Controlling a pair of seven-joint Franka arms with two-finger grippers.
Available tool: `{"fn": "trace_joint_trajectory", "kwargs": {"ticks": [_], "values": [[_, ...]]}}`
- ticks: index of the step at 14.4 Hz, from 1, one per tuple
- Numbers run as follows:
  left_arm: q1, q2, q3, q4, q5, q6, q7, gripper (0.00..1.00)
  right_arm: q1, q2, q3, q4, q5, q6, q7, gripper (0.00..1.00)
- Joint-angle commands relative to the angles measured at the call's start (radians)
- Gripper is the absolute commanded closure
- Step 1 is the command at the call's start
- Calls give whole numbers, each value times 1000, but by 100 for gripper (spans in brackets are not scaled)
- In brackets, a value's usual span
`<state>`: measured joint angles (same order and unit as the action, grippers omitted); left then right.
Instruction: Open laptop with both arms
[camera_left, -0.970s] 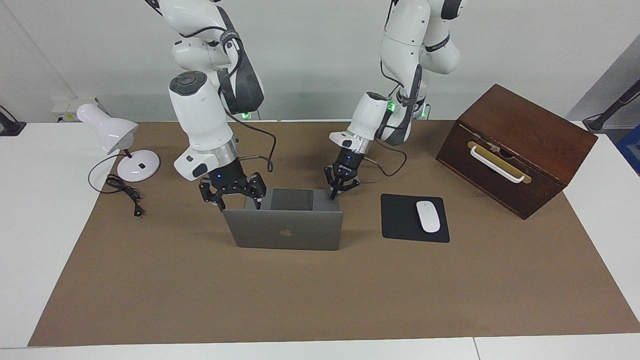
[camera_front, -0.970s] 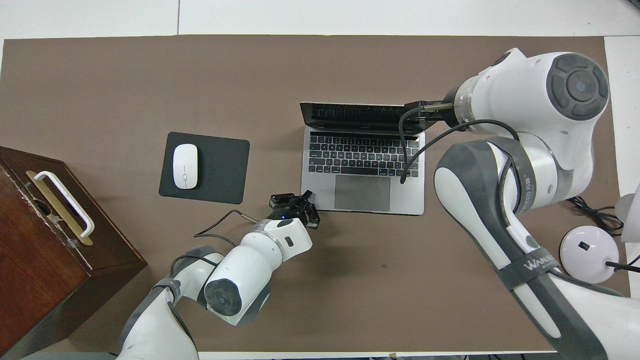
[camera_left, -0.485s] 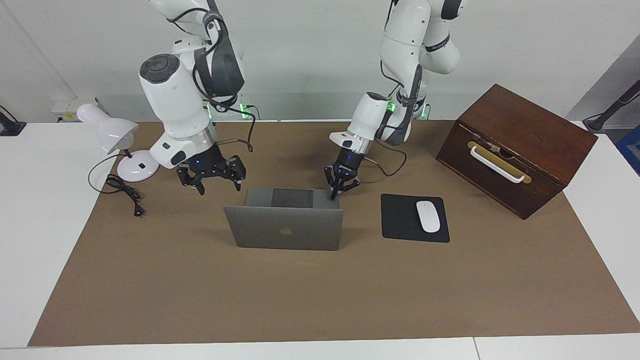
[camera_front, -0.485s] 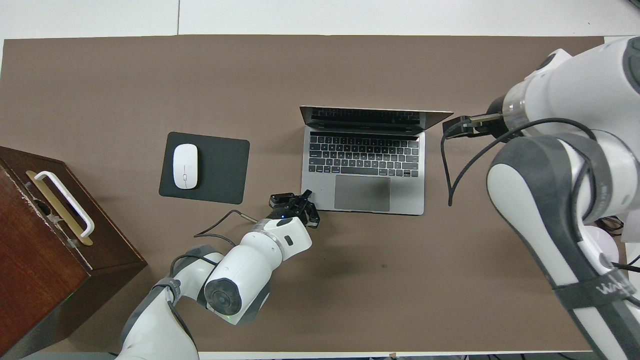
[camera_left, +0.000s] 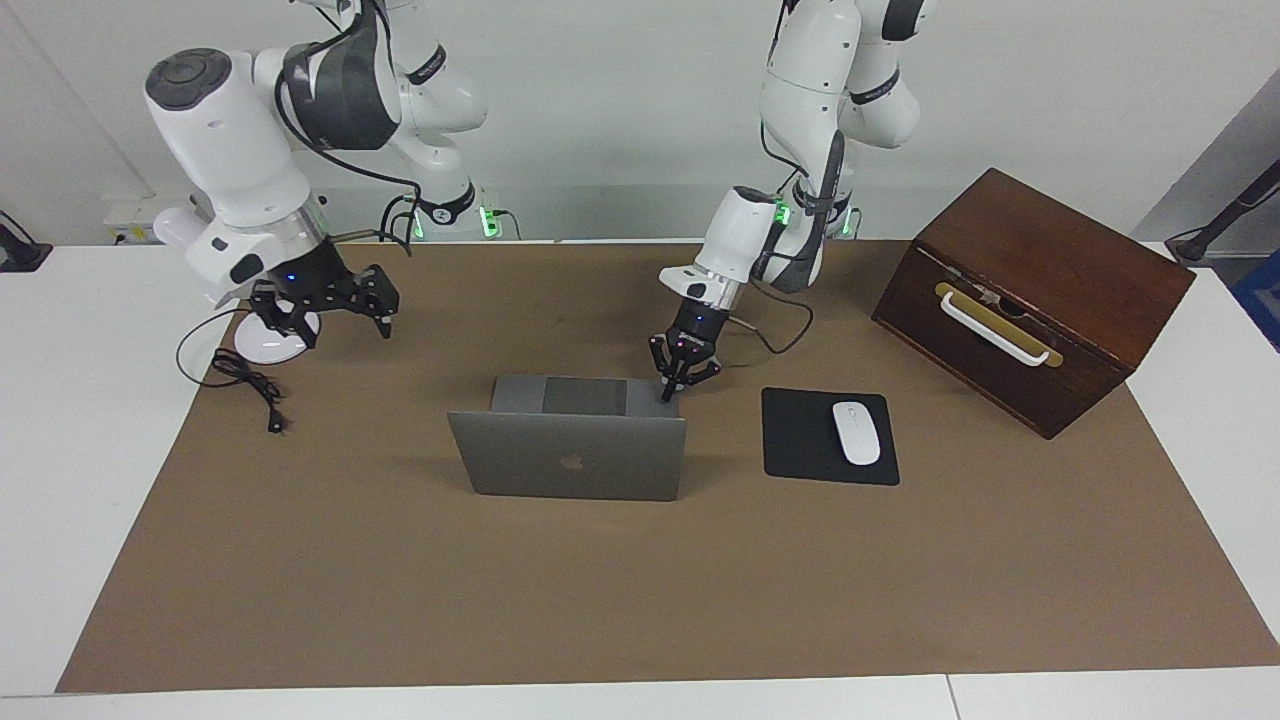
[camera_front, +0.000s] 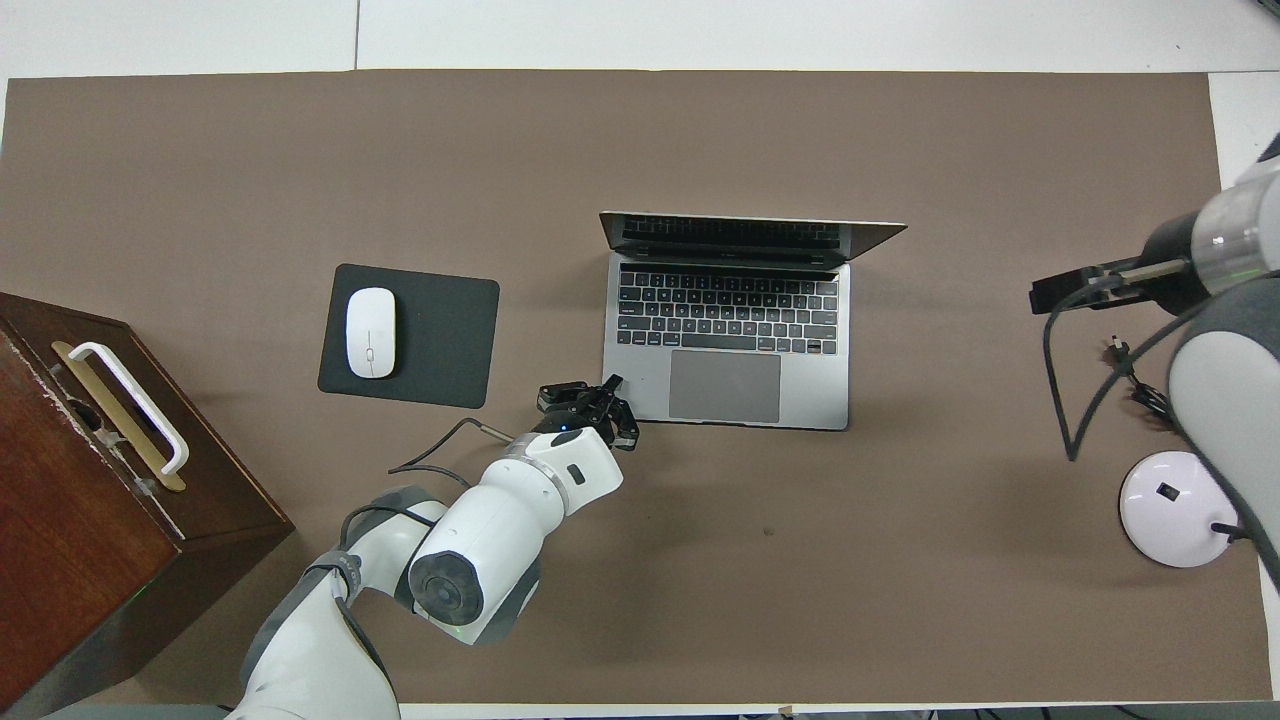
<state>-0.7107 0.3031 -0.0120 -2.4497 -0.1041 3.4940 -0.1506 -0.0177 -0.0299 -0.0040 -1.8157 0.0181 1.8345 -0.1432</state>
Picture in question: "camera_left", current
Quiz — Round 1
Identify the brown table mat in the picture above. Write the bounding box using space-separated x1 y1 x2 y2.
55 240 1280 694

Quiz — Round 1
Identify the dark brown wooden box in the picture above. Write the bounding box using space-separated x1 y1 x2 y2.
871 167 1197 441

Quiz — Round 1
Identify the silver grey laptop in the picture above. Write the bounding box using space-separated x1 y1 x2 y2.
447 375 689 503

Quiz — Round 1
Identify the white computer mouse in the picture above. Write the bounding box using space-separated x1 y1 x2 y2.
832 401 882 467

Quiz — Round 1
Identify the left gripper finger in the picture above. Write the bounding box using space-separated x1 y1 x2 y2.
648 335 681 403
678 352 723 396

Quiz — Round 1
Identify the blue object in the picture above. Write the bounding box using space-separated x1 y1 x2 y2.
1230 250 1280 353

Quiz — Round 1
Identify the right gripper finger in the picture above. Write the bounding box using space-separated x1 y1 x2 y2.
248 283 321 351
360 265 401 338

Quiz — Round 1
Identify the white wall socket strip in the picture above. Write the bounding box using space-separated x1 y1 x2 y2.
103 195 191 246

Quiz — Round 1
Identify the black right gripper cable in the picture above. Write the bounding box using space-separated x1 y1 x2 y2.
275 0 423 258

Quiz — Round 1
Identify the black clamp object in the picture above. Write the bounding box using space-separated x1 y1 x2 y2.
0 210 53 273

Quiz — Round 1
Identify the black arm base cable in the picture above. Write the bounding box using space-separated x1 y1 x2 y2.
378 195 421 243

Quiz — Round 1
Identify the black lamp power cable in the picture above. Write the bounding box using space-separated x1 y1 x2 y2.
176 308 288 435

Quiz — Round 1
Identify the white box handle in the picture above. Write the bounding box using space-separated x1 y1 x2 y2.
940 291 1052 367

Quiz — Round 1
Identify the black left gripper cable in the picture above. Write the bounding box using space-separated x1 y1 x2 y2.
728 280 813 356

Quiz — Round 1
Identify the black mouse pad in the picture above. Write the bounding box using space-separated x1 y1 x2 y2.
761 387 901 487

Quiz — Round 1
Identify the black stand leg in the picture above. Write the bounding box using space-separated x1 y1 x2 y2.
1165 158 1280 266

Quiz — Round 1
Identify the white desk lamp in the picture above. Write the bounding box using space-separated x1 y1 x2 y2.
152 207 322 366

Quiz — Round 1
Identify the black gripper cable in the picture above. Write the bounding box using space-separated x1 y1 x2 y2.
275 0 423 258
728 280 813 356

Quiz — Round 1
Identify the gold handle plate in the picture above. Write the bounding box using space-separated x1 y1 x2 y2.
934 282 1065 369

